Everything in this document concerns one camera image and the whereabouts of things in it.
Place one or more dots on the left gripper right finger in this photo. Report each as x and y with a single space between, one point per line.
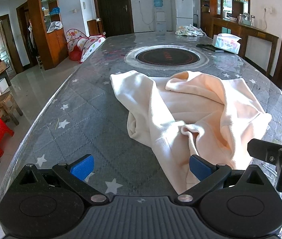
210 178

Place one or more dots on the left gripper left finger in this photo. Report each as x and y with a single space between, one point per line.
73 177

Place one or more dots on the cream fleece garment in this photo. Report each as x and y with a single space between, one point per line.
191 113

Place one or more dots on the wooden sideboard table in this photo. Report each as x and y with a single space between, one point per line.
244 32

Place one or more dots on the small wooden stool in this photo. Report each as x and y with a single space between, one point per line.
8 106

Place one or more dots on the tissue pack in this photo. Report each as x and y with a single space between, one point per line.
227 42

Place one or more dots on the round black induction cooktop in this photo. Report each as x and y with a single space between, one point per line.
166 57

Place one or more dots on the polka dot play tent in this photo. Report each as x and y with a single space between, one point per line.
80 46

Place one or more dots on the crumpled floral cloth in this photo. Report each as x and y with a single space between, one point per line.
190 30

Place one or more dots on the wooden display cabinet right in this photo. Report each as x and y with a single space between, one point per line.
224 9

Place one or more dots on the water dispenser with bottle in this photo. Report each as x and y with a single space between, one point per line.
159 16

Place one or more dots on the white refrigerator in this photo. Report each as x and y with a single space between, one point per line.
182 13

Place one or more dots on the dark wooden door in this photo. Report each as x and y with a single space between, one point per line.
116 16

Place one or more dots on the wooden shelf cabinet left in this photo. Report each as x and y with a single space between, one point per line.
48 32

